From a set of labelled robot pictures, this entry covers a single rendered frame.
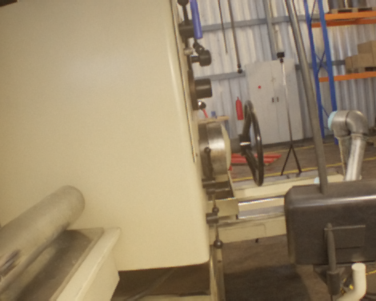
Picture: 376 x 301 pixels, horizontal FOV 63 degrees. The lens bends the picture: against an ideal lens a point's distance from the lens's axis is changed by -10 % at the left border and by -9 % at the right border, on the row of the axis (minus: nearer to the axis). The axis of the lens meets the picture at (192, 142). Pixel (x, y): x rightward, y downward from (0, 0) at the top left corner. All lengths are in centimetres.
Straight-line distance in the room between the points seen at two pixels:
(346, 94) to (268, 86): 238
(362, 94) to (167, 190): 907
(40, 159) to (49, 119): 12
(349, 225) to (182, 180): 45
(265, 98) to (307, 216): 757
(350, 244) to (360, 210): 11
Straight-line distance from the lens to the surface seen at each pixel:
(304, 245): 89
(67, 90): 97
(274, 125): 842
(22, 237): 72
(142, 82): 91
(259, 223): 218
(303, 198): 81
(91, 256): 85
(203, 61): 134
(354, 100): 972
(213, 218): 112
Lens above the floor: 155
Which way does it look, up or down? 8 degrees down
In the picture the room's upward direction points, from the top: 8 degrees counter-clockwise
